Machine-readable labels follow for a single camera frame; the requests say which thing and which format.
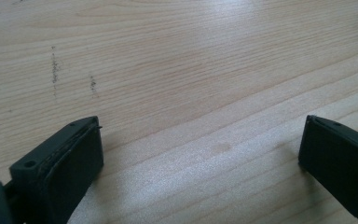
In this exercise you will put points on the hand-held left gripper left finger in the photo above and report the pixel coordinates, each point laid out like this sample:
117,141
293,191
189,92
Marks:
62,168

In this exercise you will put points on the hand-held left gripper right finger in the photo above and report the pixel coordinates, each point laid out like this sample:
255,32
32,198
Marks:
338,155

